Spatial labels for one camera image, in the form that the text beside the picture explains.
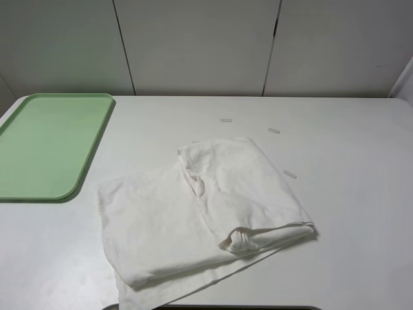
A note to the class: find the clear tape marker right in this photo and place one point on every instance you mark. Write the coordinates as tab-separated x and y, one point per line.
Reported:
274	130

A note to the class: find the clear tape marker near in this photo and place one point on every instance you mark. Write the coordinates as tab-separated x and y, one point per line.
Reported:
293	176

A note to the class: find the white short sleeve shirt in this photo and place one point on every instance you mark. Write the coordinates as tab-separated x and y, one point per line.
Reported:
221	207

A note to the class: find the green plastic tray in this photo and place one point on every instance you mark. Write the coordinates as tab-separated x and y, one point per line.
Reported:
47	143

